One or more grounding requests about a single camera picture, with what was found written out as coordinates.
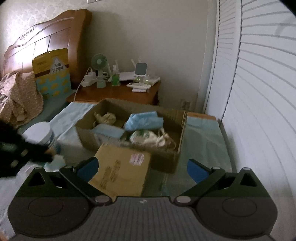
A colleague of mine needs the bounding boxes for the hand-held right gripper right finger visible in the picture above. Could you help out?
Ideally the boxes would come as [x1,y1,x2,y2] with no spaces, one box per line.
[173,159,262,207]

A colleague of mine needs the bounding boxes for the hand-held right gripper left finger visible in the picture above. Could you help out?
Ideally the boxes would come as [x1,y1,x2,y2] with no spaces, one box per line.
[25,157,114,207]

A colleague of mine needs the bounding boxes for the cardboard box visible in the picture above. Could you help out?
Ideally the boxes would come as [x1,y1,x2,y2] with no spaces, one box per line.
[75,98,188,175]

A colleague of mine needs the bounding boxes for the white and blue face mask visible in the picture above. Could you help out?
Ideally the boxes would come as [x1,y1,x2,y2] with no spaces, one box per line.
[93,124,125,141]

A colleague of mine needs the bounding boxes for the cream printed drawstring pouch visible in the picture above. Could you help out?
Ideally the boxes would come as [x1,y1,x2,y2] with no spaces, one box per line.
[156,127,176,149]

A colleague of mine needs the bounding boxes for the green print white pouch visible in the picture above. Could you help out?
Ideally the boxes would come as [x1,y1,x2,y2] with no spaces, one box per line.
[129,130,154,145]

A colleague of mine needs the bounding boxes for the clear jar white lid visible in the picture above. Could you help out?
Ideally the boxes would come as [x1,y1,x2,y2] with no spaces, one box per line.
[22,122,61,154]

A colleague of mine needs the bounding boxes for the brown floral cloth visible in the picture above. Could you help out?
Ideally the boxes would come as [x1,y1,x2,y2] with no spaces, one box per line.
[0,71,44,127]

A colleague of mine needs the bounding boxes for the teal bed mattress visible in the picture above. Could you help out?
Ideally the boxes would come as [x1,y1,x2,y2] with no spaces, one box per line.
[17,89,77,133]

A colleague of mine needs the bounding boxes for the wooden nightstand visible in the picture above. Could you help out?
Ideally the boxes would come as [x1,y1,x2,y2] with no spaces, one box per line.
[67,81,162,107]

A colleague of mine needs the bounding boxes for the yellow and blue packet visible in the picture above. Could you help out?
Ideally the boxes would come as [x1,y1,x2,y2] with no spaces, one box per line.
[32,48,72,99]

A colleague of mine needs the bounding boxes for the white power strip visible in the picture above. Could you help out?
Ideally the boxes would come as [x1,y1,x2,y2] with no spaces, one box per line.
[81,71,99,88]

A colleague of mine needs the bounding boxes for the green spray bottle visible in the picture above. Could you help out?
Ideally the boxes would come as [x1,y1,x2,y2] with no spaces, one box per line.
[112,65,120,87]

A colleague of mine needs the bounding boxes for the white louvered door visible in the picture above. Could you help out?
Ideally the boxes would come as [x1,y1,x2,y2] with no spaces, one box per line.
[221,0,296,200]
[203,0,243,121]

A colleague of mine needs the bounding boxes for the white router with antennas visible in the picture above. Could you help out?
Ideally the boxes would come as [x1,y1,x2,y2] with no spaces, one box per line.
[107,58,136,81]

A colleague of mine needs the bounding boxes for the white flat router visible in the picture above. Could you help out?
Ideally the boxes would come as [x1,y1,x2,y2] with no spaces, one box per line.
[135,75,161,84]

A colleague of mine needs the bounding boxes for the small green desk fan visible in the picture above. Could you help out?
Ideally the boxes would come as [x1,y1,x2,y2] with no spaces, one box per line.
[91,53,109,89]

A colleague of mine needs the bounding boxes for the wooden bed headboard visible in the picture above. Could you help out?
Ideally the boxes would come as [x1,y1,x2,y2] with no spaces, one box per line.
[0,9,93,91]

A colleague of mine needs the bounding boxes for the white power cable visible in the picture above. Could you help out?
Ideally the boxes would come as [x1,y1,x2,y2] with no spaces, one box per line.
[74,67,93,93]

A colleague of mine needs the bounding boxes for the white camera device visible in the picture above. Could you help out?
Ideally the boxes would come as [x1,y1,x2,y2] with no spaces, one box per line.
[135,63,148,82]

